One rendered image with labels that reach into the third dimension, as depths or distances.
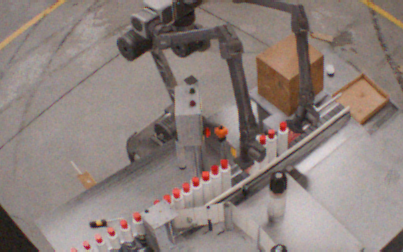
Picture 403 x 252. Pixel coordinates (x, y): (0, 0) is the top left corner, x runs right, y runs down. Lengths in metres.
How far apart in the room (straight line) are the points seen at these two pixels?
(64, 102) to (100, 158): 0.66
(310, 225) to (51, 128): 2.44
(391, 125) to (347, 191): 0.56
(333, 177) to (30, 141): 2.43
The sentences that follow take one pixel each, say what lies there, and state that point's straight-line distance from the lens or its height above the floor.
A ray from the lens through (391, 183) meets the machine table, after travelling 3.65.
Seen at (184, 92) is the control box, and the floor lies 1.48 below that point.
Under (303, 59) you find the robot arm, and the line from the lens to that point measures 3.50.
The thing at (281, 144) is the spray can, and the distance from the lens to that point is 3.58.
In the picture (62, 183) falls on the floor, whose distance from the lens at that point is 4.84.
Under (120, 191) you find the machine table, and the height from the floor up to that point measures 0.83.
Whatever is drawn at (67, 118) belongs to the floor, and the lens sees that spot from 5.24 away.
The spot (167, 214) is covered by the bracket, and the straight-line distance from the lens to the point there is 3.14.
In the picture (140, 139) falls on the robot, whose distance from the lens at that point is 4.65.
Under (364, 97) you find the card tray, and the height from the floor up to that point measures 0.83.
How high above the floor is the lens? 3.66
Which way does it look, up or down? 47 degrees down
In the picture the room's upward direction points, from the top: 6 degrees counter-clockwise
